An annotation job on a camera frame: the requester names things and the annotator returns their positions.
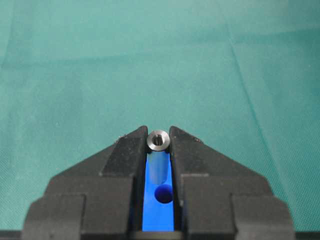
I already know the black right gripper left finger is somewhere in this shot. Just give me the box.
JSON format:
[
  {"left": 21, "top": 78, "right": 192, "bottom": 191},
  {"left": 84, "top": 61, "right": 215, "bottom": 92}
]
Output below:
[{"left": 21, "top": 126, "right": 148, "bottom": 240}]

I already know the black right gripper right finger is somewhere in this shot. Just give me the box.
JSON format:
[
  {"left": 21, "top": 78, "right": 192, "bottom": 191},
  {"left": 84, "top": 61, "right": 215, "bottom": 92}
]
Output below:
[{"left": 169, "top": 126, "right": 296, "bottom": 240}]

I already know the small silver metal shaft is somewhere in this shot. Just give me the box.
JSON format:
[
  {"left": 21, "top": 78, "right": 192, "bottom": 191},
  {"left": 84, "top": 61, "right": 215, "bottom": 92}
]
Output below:
[{"left": 146, "top": 130, "right": 171, "bottom": 185}]

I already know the blue plastic gear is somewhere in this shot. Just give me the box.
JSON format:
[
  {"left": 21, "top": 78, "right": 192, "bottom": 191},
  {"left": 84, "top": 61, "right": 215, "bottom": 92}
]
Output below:
[{"left": 142, "top": 152, "right": 174, "bottom": 232}]

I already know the green table cloth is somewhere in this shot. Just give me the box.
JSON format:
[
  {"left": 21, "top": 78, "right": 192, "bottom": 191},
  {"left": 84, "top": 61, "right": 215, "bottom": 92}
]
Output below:
[{"left": 0, "top": 0, "right": 320, "bottom": 232}]

